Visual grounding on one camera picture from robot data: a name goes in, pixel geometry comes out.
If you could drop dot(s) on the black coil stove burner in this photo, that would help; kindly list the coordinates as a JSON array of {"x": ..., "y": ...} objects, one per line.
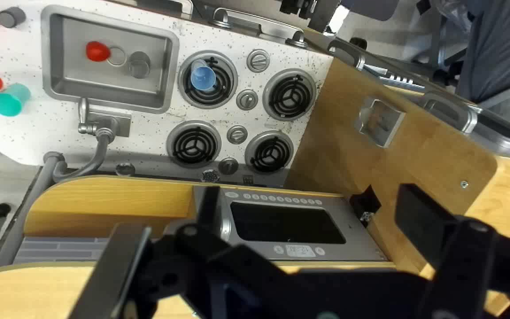
[
  {"x": 291, "y": 93},
  {"x": 194, "y": 143},
  {"x": 270, "y": 152},
  {"x": 227, "y": 88}
]

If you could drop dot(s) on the person in gray clothes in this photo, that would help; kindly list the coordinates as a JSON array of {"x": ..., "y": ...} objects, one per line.
[{"x": 504, "y": 46}]

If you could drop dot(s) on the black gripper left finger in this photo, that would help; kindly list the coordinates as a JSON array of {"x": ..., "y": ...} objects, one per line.
[{"x": 210, "y": 205}]

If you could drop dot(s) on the white speckled countertop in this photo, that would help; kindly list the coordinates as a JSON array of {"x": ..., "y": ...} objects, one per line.
[{"x": 149, "y": 125}]

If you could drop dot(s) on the silver toy faucet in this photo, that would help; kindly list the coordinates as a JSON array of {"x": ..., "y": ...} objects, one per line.
[{"x": 18, "y": 218}]

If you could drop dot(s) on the red round toy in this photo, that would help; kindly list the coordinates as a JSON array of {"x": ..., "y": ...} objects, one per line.
[{"x": 98, "y": 51}]

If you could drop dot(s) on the wooden toy kitchen frame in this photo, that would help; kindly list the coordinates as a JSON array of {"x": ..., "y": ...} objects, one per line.
[{"x": 426, "y": 159}]

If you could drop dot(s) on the gray stove knob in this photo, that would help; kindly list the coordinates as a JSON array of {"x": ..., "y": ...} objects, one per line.
[
  {"x": 257, "y": 60},
  {"x": 247, "y": 99},
  {"x": 227, "y": 166},
  {"x": 238, "y": 134}
]

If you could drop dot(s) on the teal cup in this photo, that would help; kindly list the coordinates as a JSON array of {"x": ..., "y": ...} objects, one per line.
[{"x": 11, "y": 99}]

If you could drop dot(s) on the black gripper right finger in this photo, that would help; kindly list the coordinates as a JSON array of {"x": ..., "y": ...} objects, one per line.
[{"x": 426, "y": 218}]

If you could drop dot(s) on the gray vent grille panel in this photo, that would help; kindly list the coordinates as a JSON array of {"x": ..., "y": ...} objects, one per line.
[{"x": 61, "y": 248}]

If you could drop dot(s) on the gray toy faucet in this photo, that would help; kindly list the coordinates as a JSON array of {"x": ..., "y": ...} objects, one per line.
[{"x": 105, "y": 124}]

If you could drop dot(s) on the gray cylinder toy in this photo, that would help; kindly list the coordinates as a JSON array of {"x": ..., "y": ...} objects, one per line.
[{"x": 11, "y": 15}]

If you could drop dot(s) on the small gray cup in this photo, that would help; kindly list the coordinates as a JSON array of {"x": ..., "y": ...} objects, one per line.
[{"x": 141, "y": 63}]

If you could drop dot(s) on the blue cup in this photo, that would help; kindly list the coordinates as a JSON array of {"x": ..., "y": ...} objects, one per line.
[{"x": 203, "y": 76}]

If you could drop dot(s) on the gray toy sink basin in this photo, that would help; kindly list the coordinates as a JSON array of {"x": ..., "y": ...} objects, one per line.
[{"x": 79, "y": 63}]

